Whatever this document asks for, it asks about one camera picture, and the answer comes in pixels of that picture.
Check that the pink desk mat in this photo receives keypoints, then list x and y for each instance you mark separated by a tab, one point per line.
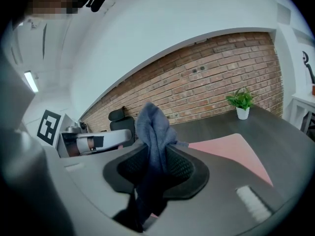
231	151

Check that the ceiling light strip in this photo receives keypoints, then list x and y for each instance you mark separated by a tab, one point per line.
31	81

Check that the green plant in white pot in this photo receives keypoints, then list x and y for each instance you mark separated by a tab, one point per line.
242	107

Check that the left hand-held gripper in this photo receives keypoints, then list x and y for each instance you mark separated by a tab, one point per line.
49	126

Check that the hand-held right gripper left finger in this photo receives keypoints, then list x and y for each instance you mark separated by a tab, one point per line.
86	185

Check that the dark blue cloth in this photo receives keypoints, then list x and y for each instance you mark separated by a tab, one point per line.
153	126

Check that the black office chair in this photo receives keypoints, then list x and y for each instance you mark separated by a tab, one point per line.
123	124

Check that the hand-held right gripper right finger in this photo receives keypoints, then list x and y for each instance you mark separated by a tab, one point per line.
221	193

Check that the person's face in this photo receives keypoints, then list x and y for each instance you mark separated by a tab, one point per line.
54	1

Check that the white side table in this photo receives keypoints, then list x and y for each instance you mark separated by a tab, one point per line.
302	112

